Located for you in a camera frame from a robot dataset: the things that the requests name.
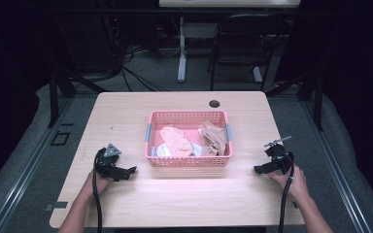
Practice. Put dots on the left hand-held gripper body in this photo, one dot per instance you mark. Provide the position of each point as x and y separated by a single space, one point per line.
107 163

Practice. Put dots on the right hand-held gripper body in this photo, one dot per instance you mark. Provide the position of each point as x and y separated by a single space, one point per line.
280 157

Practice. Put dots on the person's left hand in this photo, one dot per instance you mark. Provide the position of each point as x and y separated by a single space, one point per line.
100 183

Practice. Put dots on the person's right hand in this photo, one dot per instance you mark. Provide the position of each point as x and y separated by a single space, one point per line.
293 184

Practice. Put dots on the white cloth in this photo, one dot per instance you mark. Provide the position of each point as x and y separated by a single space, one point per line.
163 151

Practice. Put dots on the peach cloth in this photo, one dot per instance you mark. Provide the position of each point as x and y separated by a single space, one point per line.
176 140

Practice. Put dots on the pink plastic basket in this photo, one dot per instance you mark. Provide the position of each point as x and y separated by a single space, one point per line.
187 161

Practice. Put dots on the tan cloth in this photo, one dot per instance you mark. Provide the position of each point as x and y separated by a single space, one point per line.
213 137

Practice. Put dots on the grey tape strip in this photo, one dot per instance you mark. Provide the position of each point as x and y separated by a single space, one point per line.
56 206

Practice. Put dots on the black metal stand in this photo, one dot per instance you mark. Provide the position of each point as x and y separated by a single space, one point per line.
54 97
317 100

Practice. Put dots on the black folding chair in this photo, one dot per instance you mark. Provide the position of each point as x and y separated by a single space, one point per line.
246 39

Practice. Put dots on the white desk with legs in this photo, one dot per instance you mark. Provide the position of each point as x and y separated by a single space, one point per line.
183 55

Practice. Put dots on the metal floor rail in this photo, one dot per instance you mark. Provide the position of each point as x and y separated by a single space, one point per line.
29 165
333 161

